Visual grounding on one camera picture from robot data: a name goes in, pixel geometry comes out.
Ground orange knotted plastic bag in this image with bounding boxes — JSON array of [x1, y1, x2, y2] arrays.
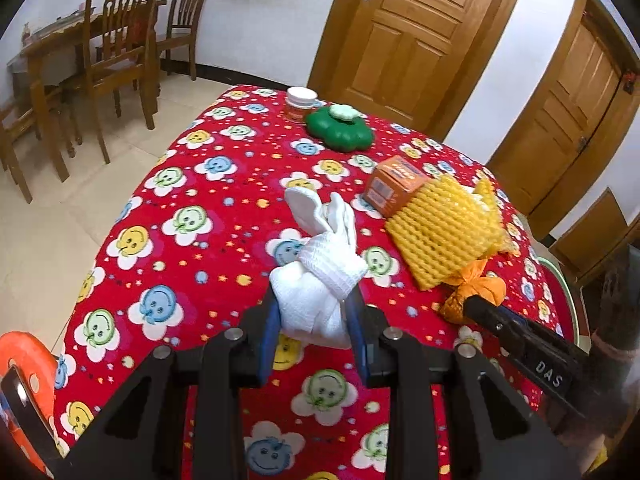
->
[[440, 260, 507, 325]]

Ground orange cardboard box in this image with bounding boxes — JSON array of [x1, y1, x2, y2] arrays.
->
[[361, 155, 430, 218]]

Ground yellow plastic bag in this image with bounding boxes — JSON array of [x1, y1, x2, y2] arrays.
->
[[470, 177, 521, 258]]

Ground green flower-shaped container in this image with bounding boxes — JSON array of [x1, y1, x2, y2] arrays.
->
[[305, 104, 376, 152]]

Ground yellow foam fruit net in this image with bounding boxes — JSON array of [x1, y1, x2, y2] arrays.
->
[[385, 175, 501, 291]]

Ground wooden door with latch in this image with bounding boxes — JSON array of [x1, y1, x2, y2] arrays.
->
[[487, 0, 640, 226]]

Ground wooden dining table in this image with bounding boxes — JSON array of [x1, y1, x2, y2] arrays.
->
[[20, 0, 168, 184]]

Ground red smiley flower tablecloth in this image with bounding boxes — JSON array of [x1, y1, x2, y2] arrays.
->
[[52, 84, 566, 480]]

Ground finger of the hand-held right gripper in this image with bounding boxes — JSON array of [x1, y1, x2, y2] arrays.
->
[[464, 295, 592, 397]]

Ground orange polka dot object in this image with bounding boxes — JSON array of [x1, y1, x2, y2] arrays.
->
[[0, 331, 59, 461]]

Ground large wooden chair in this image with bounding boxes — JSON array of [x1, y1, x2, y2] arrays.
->
[[65, 0, 173, 165]]

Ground red basin with green rim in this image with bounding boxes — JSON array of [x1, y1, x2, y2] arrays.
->
[[537, 255, 584, 356]]

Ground small wooden chair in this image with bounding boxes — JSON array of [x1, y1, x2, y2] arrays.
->
[[156, 0, 216, 81]]

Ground low wooden cabinet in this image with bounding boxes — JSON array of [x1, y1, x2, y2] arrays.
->
[[549, 187, 640, 287]]

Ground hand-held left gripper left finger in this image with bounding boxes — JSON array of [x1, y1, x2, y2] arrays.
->
[[50, 284, 282, 480]]

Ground white knotted cloth bundle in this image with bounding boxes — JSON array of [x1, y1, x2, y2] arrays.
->
[[269, 186, 370, 350]]

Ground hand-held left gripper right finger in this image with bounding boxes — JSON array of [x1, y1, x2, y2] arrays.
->
[[347, 282, 585, 480]]

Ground white jar with orange label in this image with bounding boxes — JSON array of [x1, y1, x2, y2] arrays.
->
[[285, 87, 319, 123]]

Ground black flat device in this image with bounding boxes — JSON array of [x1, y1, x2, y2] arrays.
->
[[0, 365, 69, 480]]

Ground wooden panel door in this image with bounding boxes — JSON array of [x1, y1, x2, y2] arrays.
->
[[307, 0, 532, 137]]

